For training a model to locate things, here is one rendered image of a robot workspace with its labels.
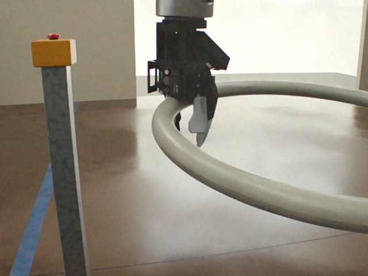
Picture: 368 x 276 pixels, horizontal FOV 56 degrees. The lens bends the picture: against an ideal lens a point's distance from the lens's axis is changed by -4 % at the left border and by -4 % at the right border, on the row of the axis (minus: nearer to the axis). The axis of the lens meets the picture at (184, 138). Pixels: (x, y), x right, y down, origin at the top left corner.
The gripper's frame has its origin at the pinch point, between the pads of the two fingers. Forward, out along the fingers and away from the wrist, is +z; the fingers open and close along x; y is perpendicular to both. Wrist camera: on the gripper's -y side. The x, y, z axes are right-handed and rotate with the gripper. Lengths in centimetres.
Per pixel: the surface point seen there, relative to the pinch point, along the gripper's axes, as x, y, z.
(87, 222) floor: -114, -73, 102
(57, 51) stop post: -59, -20, -8
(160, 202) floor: -93, -119, 103
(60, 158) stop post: -61, -18, 26
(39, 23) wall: -465, -310, 6
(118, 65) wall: -376, -392, 75
